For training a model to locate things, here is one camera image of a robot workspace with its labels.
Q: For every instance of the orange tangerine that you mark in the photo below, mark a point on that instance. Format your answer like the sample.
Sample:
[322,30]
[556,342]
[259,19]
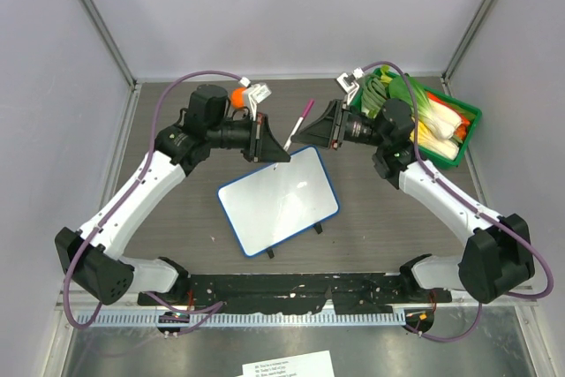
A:
[237,98]

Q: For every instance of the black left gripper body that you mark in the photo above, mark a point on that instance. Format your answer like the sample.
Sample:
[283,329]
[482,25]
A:
[255,138]

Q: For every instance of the white printed paper sheet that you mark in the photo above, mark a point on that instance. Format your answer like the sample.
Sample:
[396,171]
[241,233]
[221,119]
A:
[315,364]

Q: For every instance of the green plastic basket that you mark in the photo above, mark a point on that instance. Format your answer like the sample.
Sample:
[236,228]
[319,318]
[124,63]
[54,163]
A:
[438,161]

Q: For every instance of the green long beans bundle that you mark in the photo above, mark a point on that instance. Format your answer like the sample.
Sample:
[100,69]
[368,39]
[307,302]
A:
[374,93]

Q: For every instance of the white magenta marker pen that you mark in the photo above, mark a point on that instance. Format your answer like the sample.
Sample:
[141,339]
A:
[298,123]

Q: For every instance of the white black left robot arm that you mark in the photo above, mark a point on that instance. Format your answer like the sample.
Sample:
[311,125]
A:
[93,255]

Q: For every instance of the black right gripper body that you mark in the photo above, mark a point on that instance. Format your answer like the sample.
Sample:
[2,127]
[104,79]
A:
[341,130]

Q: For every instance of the blue framed whiteboard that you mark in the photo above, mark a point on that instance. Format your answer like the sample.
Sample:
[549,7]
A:
[272,204]

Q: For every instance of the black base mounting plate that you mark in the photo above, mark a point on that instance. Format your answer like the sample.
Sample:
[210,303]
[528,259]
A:
[350,293]

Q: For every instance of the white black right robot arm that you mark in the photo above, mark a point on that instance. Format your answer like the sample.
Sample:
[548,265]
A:
[494,259]

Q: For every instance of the slotted cable duct rail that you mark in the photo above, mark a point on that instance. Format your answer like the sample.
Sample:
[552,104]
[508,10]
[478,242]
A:
[164,319]

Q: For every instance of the red orange pepper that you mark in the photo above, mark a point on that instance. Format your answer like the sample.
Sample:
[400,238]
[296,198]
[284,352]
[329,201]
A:
[454,115]

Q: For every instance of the green bok choy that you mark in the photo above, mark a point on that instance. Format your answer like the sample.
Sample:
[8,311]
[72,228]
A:
[415,95]

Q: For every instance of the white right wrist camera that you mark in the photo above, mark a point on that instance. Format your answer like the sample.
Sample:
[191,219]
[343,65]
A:
[348,82]

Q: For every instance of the yellow white napa cabbage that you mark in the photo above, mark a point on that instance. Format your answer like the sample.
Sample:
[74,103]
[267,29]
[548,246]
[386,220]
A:
[443,147]

